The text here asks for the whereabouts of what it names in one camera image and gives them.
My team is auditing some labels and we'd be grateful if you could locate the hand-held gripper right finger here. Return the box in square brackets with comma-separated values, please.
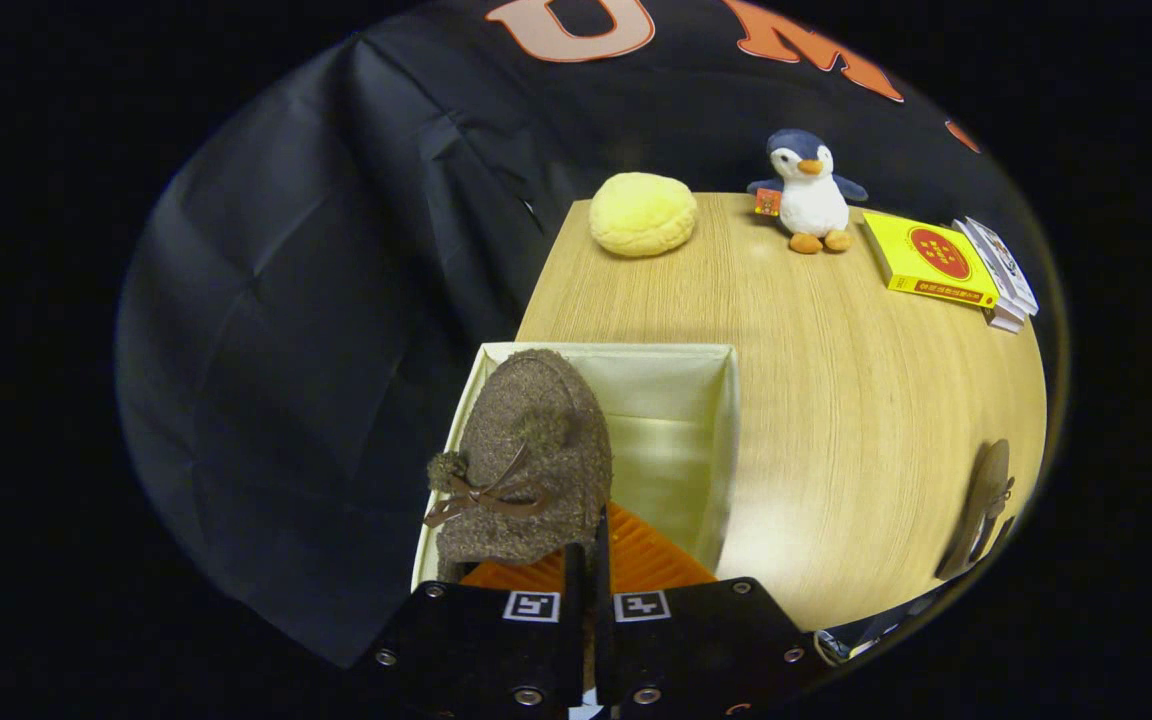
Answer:
[591, 500, 817, 720]

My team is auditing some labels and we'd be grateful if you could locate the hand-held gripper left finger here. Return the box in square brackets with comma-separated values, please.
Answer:
[361, 515, 592, 720]

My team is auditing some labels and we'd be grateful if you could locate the beige fabric storage box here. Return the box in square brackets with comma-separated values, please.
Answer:
[411, 340, 742, 591]

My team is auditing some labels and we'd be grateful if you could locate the brown fuzzy shoe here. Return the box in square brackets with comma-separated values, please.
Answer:
[936, 438, 1017, 583]
[423, 348, 615, 586]

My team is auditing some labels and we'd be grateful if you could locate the black backdrop cloth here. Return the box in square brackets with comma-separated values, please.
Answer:
[116, 0, 997, 669]

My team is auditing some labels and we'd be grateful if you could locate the yellow plush bun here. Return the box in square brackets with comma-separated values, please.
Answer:
[589, 172, 699, 259]

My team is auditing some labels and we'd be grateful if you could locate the blue white penguin plush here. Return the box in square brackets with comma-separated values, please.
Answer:
[746, 127, 869, 255]

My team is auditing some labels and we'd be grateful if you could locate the yellow book with red circle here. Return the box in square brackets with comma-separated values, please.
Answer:
[861, 211, 999, 309]

